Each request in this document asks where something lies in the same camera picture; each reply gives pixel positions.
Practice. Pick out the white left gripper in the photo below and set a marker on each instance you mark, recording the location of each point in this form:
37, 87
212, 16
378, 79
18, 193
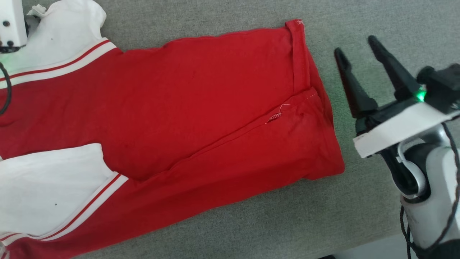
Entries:
12, 21

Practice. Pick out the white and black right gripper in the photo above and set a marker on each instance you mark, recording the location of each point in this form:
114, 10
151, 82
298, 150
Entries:
395, 131

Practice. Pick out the red and white shirt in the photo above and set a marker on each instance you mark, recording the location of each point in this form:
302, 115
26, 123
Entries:
197, 108

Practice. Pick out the white and grey right robot arm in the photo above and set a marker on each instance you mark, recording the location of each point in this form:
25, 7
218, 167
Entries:
435, 201

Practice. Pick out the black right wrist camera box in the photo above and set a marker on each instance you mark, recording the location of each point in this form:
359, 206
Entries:
442, 86

